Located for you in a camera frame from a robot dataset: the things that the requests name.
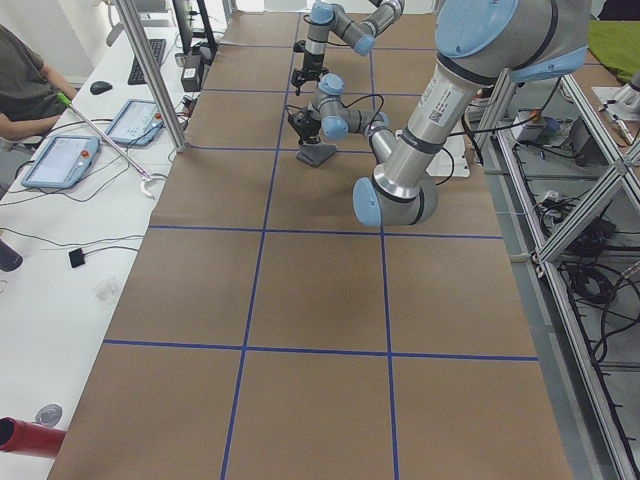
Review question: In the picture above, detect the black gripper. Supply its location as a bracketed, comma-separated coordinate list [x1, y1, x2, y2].
[299, 112, 321, 145]
[292, 50, 326, 96]

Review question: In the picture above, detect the pink and grey towel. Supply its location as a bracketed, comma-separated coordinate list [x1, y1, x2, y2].
[296, 143, 337, 167]

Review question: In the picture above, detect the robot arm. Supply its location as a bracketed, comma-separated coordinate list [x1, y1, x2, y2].
[289, 1, 591, 227]
[290, 0, 405, 95]

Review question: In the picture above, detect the black keyboard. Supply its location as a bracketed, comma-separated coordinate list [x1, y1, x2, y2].
[127, 38, 167, 86]

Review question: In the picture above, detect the far teach pendant tablet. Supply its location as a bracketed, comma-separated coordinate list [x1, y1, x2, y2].
[106, 99, 164, 147]

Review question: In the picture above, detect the teach pendant tablet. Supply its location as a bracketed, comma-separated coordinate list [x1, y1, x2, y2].
[21, 135, 100, 189]
[106, 99, 164, 147]

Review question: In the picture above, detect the black computer mouse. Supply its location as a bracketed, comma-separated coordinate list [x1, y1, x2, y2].
[90, 81, 113, 95]

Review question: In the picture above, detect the near teach pendant tablet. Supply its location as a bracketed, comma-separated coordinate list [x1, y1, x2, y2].
[21, 135, 100, 189]

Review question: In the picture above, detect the seated person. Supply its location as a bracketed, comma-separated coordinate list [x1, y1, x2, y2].
[1, 25, 77, 141]

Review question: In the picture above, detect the red cylinder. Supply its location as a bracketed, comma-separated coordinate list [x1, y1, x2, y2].
[1, 417, 66, 459]

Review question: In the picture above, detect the aluminium frame post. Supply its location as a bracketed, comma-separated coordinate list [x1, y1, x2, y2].
[115, 0, 186, 153]

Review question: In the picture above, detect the metal rod with green handle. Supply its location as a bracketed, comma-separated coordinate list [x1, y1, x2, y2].
[56, 92, 155, 197]

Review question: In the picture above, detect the aluminium frame rack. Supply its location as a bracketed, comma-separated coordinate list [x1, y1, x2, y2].
[483, 66, 639, 479]

